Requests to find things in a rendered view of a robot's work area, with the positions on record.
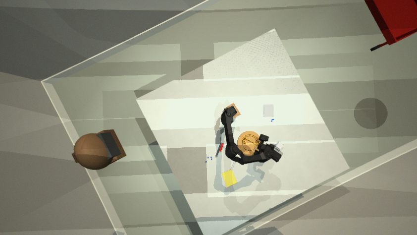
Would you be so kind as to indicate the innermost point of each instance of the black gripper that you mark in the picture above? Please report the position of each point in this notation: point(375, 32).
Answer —
point(262, 138)

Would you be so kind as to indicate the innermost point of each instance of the tan round bead board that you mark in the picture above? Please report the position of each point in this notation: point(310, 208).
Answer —
point(248, 147)

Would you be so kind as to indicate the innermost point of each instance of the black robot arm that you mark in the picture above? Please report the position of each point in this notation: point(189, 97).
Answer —
point(232, 150)

